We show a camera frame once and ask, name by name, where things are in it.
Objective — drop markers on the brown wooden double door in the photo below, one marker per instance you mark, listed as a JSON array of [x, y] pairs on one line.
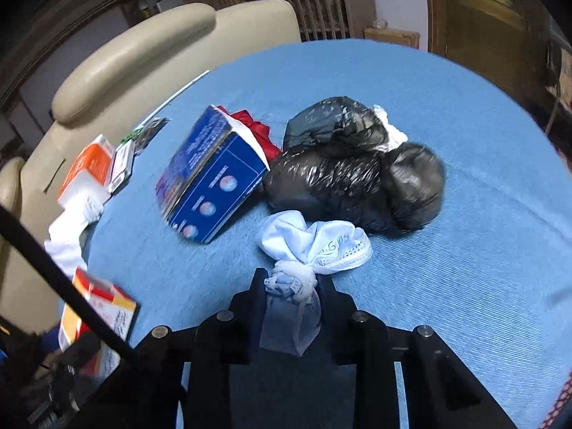
[[514, 44]]

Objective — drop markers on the blue medicine box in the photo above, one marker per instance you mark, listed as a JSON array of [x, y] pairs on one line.
[[216, 168]]

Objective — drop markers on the orange white tissue pack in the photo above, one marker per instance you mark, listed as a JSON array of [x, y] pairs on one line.
[[89, 174]]

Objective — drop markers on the wooden slatted radiator cabinet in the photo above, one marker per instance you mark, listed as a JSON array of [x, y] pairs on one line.
[[333, 19]]

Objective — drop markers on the green pill blister pack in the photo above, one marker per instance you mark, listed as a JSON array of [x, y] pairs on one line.
[[133, 135]]

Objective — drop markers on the white knotted plastic bag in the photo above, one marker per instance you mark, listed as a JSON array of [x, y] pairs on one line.
[[302, 253]]

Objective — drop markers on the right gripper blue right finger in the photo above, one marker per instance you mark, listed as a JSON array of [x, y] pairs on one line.
[[337, 324]]

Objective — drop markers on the blue round tablecloth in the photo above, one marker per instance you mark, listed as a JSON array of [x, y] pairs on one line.
[[491, 274]]

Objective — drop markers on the black plastic bag bundle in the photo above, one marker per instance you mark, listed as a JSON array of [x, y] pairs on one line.
[[329, 169]]

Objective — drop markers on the brown cardboard box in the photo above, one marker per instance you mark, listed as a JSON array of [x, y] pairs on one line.
[[393, 36]]

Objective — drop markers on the white loose tissue paper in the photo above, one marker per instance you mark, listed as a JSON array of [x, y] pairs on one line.
[[81, 208]]

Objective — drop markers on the white paper ball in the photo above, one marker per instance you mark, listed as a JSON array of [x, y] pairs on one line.
[[395, 137]]

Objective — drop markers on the white barcode medicine box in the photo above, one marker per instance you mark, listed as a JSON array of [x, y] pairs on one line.
[[122, 165]]

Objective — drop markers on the beige leather sofa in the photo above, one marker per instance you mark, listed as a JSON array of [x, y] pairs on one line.
[[122, 82]]

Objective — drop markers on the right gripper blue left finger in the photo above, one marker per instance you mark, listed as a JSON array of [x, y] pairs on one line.
[[249, 309]]

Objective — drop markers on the dark foil snack packet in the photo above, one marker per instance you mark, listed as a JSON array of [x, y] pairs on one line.
[[151, 128]]

